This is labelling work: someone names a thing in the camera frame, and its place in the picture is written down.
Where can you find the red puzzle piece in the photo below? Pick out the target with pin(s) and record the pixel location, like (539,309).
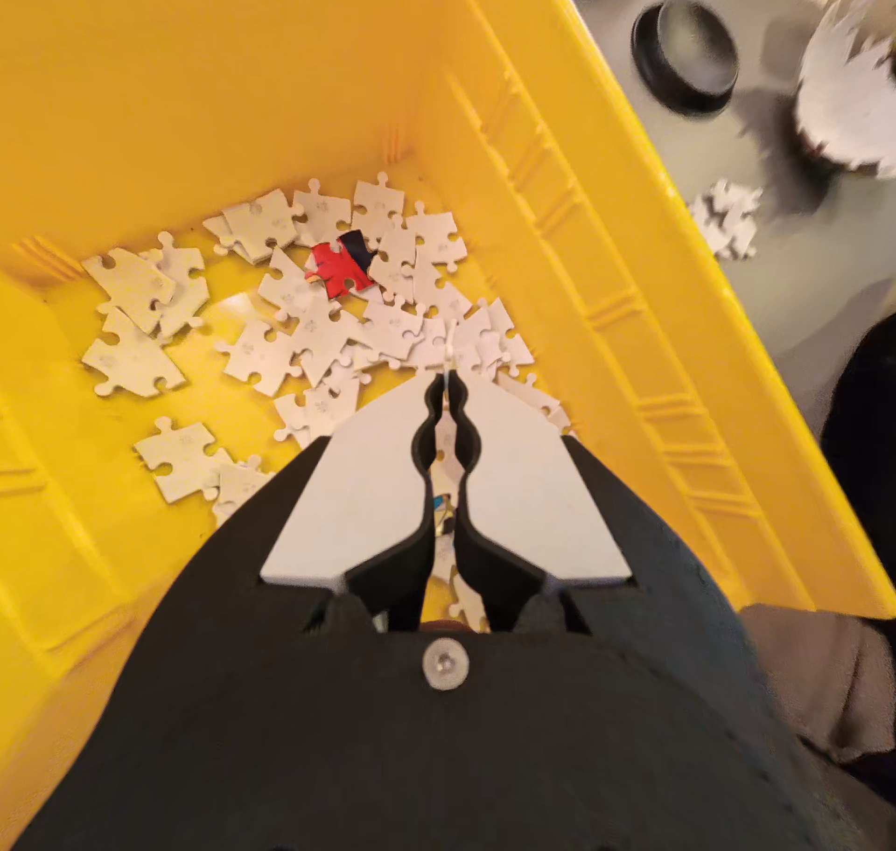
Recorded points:
(336,267)

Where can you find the partly built puzzle ball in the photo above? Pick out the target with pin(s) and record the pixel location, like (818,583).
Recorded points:
(847,102)

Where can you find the pile of white puzzle pieces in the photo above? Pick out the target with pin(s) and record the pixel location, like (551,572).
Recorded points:
(315,336)

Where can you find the small joined white pieces cluster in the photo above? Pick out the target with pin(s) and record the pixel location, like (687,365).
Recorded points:
(724,225)

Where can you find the black round ball stand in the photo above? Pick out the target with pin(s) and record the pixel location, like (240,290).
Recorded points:
(689,53)

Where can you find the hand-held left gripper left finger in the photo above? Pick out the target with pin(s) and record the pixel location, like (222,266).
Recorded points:
(350,508)

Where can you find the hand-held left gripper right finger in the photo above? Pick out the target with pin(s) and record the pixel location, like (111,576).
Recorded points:
(539,508)

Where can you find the yellow plastic bin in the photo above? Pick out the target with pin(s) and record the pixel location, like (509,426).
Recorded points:
(210,95)

